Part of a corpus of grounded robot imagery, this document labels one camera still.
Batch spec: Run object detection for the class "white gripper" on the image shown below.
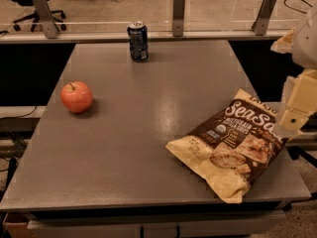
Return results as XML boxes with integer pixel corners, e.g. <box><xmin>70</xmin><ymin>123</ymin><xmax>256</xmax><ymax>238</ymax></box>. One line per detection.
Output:
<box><xmin>270</xmin><ymin>4</ymin><xmax>317</xmax><ymax>140</ymax></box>

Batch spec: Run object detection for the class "brown sea salt chip bag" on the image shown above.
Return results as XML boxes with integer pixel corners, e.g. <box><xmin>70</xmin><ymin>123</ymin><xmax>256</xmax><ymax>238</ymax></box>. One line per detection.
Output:
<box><xmin>166</xmin><ymin>89</ymin><xmax>285</xmax><ymax>203</ymax></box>

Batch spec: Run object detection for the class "dark blue soda can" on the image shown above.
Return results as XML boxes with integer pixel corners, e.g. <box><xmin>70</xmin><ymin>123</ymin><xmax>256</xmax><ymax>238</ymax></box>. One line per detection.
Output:
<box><xmin>127</xmin><ymin>21</ymin><xmax>149</xmax><ymax>61</ymax></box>

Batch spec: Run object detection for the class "red apple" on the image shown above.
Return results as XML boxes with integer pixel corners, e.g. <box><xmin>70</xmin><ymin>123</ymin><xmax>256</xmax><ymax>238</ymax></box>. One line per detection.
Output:
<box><xmin>60</xmin><ymin>81</ymin><xmax>93</xmax><ymax>113</ymax></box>

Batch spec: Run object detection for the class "glass railing panel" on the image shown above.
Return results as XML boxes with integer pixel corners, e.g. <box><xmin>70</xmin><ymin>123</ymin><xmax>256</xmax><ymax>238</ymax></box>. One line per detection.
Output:
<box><xmin>0</xmin><ymin>0</ymin><xmax>317</xmax><ymax>35</ymax></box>

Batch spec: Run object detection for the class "cardboard box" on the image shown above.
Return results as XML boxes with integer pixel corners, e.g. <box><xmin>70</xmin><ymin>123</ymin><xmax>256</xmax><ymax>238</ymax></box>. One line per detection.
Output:
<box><xmin>3</xmin><ymin>213</ymin><xmax>36</xmax><ymax>238</ymax></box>

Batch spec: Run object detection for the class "right metal glass bracket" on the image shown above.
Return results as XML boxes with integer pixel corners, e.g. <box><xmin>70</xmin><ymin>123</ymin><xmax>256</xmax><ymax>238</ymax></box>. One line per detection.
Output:
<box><xmin>252</xmin><ymin>0</ymin><xmax>277</xmax><ymax>36</ymax></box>

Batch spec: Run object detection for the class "metal glass bracket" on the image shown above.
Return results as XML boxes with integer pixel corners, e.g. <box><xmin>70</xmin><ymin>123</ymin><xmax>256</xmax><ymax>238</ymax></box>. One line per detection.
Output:
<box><xmin>252</xmin><ymin>0</ymin><xmax>277</xmax><ymax>36</ymax></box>
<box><xmin>32</xmin><ymin>0</ymin><xmax>58</xmax><ymax>39</ymax></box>
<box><xmin>172</xmin><ymin>0</ymin><xmax>185</xmax><ymax>37</ymax></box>

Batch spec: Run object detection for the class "middle metal glass bracket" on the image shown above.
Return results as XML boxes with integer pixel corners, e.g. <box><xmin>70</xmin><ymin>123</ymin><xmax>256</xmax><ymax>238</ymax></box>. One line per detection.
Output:
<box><xmin>172</xmin><ymin>0</ymin><xmax>185</xmax><ymax>37</ymax></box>

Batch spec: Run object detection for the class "left metal glass bracket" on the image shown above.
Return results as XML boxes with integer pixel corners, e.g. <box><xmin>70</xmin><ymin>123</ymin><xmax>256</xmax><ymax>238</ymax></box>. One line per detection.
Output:
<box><xmin>32</xmin><ymin>0</ymin><xmax>58</xmax><ymax>39</ymax></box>

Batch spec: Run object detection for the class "black cable at left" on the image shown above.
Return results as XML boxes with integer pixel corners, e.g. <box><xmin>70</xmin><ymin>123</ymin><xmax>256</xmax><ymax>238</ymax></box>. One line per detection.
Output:
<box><xmin>0</xmin><ymin>105</ymin><xmax>38</xmax><ymax>121</ymax></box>

